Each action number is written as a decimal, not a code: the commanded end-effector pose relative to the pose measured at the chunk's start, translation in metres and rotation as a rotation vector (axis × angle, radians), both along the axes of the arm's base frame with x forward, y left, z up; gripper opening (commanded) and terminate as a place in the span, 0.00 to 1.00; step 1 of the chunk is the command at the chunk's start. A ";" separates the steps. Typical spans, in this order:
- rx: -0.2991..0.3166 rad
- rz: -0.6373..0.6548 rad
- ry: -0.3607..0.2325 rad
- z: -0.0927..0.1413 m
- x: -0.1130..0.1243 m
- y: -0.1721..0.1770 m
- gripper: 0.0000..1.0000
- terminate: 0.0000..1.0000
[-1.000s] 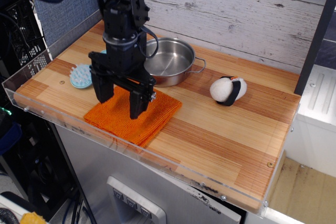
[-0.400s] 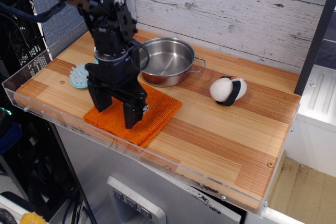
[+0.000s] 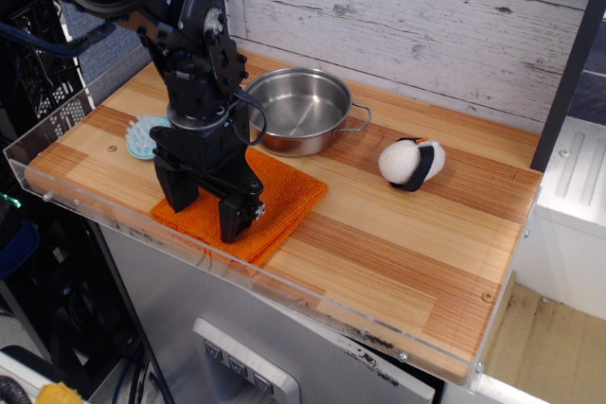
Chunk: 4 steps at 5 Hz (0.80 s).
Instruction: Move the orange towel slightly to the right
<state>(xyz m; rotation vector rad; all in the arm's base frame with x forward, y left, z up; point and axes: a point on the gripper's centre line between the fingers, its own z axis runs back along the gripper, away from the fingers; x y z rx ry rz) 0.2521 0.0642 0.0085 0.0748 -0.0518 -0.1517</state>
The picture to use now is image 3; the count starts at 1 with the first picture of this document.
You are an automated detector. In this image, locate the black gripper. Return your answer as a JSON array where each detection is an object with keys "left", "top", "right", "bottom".
[{"left": 150, "top": 113, "right": 265, "bottom": 243}]

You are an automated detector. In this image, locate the orange towel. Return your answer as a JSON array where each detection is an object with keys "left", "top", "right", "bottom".
[{"left": 151, "top": 149, "right": 329, "bottom": 266}]

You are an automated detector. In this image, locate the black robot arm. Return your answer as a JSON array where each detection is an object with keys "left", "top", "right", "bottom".
[{"left": 68, "top": 0, "right": 264, "bottom": 243}]

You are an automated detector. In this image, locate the light blue hair brush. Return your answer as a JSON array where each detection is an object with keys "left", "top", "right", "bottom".
[{"left": 125, "top": 115, "right": 169, "bottom": 161}]

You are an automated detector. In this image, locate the silver toy fridge cabinet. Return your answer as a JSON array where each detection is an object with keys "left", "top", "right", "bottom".
[{"left": 100, "top": 222, "right": 444, "bottom": 403}]

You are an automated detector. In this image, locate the stainless steel pot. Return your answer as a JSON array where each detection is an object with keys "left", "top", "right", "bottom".
[{"left": 245, "top": 67, "right": 373, "bottom": 157}]

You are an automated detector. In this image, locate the blue fabric panel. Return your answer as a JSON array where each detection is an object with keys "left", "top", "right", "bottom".
[{"left": 41, "top": 0, "right": 162, "bottom": 88}]

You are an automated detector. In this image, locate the clear acrylic table guard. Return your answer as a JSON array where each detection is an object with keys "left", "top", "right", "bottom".
[{"left": 6, "top": 78, "right": 542, "bottom": 389}]

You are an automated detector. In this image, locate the black plastic crate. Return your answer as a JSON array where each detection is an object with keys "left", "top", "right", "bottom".
[{"left": 1, "top": 0, "right": 82, "bottom": 137}]

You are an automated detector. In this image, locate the white plush sushi toy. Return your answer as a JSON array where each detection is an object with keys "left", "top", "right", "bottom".
[{"left": 378, "top": 137, "right": 446, "bottom": 192}]

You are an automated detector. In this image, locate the white toy sink counter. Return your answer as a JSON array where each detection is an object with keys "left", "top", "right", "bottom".
[{"left": 513, "top": 117, "right": 605, "bottom": 319}]

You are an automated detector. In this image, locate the dark grey right post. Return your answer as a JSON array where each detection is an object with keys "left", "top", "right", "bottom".
[{"left": 530, "top": 0, "right": 605, "bottom": 172}]

